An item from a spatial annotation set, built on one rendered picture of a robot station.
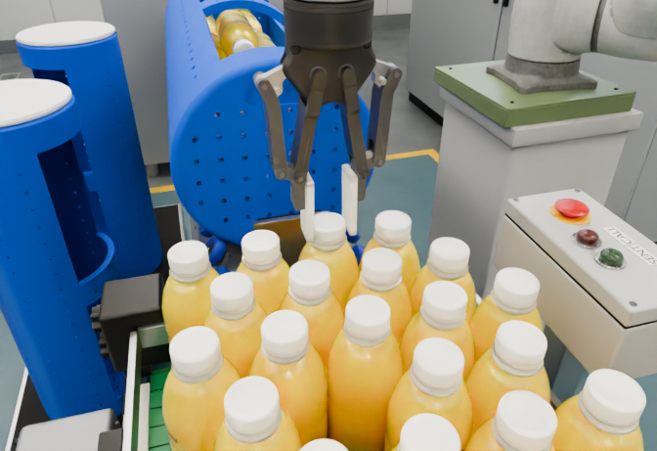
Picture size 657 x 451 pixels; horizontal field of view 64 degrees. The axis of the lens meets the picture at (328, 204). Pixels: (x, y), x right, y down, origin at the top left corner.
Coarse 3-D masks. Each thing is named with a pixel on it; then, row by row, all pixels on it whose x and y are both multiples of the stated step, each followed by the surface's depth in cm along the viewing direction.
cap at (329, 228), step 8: (320, 216) 56; (328, 216) 56; (336, 216) 56; (320, 224) 54; (328, 224) 54; (336, 224) 54; (344, 224) 54; (320, 232) 53; (328, 232) 53; (336, 232) 54; (344, 232) 55; (320, 240) 54; (328, 240) 54; (336, 240) 54
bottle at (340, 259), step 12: (300, 252) 58; (312, 252) 55; (324, 252) 55; (336, 252) 55; (348, 252) 56; (336, 264) 55; (348, 264) 55; (336, 276) 55; (348, 276) 56; (336, 288) 55; (348, 288) 56
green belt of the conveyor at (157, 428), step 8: (160, 368) 65; (168, 368) 65; (152, 376) 64; (160, 376) 64; (152, 384) 63; (160, 384) 63; (152, 392) 62; (160, 392) 62; (152, 400) 61; (160, 400) 61; (152, 408) 60; (160, 408) 60; (152, 416) 59; (160, 416) 59; (152, 424) 58; (160, 424) 58; (152, 432) 58; (160, 432) 58; (152, 440) 57; (160, 440) 57; (168, 440) 57; (152, 448) 56; (160, 448) 56; (168, 448) 56
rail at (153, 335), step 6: (156, 324) 61; (162, 324) 61; (138, 330) 60; (144, 330) 60; (150, 330) 60; (156, 330) 61; (162, 330) 61; (144, 336) 60; (150, 336) 61; (156, 336) 61; (162, 336) 61; (144, 342) 61; (150, 342) 61; (156, 342) 62; (162, 342) 62; (168, 342) 62
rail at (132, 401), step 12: (132, 336) 59; (132, 348) 57; (132, 360) 56; (132, 372) 55; (132, 384) 53; (132, 396) 52; (132, 408) 51; (132, 420) 50; (132, 432) 49; (132, 444) 48
